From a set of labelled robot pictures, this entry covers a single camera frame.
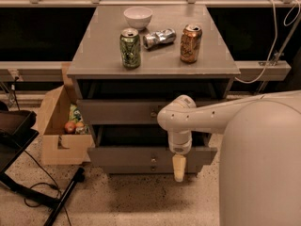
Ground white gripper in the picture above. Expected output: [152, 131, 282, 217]
[168, 131, 192, 183]

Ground grey drawer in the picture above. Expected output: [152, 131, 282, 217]
[87, 124, 218, 169]
[103, 165, 205, 175]
[76, 98, 228, 125]

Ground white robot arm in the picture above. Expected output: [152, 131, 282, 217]
[157, 90, 301, 226]

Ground grey bottom drawer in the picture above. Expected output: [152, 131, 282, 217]
[103, 165, 205, 175]

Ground grey top drawer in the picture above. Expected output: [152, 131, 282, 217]
[76, 98, 228, 125]

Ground grey drawer cabinet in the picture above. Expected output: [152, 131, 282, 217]
[66, 5, 241, 176]

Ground green snack bag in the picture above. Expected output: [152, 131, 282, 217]
[69, 104, 83, 122]

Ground red apple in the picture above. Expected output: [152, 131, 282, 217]
[64, 121, 76, 134]

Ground cardboard box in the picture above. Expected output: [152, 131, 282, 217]
[37, 62, 94, 165]

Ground orange soda can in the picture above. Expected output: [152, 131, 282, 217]
[180, 24, 202, 63]

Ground crushed silver can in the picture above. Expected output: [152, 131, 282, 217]
[143, 28, 177, 49]

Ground green soda can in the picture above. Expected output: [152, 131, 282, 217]
[119, 28, 141, 69]

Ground white ceramic bowl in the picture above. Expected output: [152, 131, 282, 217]
[123, 7, 153, 30]

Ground black stand with tray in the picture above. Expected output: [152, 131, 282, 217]
[0, 109, 85, 226]

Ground black floor cable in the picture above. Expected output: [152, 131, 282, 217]
[18, 144, 73, 226]

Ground white cable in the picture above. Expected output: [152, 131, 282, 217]
[234, 0, 301, 85]

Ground metal railing frame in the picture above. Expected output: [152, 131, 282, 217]
[0, 0, 301, 108]

